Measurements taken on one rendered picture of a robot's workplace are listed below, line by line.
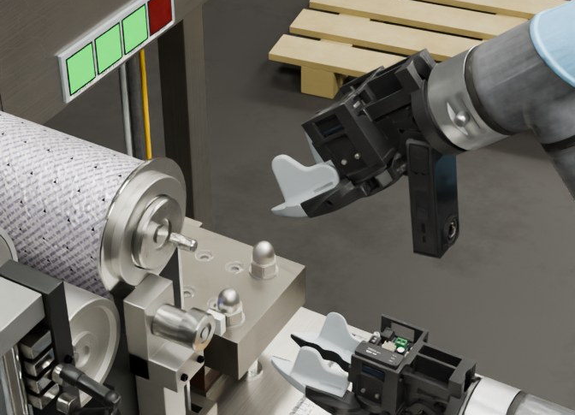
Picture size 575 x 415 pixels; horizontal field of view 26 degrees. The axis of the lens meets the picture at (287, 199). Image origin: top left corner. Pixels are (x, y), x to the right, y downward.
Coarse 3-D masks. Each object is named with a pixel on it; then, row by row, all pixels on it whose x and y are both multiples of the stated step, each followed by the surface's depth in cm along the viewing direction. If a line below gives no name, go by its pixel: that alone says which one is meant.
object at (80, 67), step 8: (88, 48) 162; (80, 56) 161; (88, 56) 162; (72, 64) 160; (80, 64) 161; (88, 64) 163; (72, 72) 160; (80, 72) 162; (88, 72) 163; (72, 80) 161; (80, 80) 162; (88, 80) 164; (72, 88) 161
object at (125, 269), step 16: (160, 176) 122; (144, 192) 120; (160, 192) 123; (176, 192) 126; (128, 208) 119; (128, 224) 119; (112, 240) 119; (128, 240) 120; (112, 256) 120; (128, 256) 121; (128, 272) 122; (144, 272) 125
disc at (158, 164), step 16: (160, 160) 123; (128, 176) 119; (144, 176) 121; (176, 176) 127; (128, 192) 119; (112, 208) 118; (112, 224) 119; (112, 272) 121; (112, 288) 122; (128, 288) 125
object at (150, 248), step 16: (144, 208) 121; (160, 208) 122; (176, 208) 125; (144, 224) 120; (160, 224) 123; (176, 224) 126; (144, 240) 121; (160, 240) 124; (144, 256) 122; (160, 256) 125
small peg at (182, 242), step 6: (174, 234) 125; (180, 234) 125; (174, 240) 125; (180, 240) 124; (186, 240) 124; (192, 240) 124; (180, 246) 124; (186, 246) 124; (192, 246) 124; (192, 252) 124
